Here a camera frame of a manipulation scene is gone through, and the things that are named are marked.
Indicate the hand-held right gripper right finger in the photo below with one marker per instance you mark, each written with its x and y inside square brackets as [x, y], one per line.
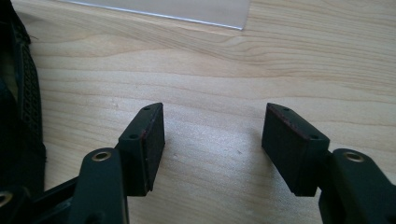
[295, 149]

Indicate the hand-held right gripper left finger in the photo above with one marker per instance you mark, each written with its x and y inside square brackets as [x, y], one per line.
[141, 152]

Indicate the clear plastic sheet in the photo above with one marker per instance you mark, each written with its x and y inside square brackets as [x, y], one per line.
[186, 11]

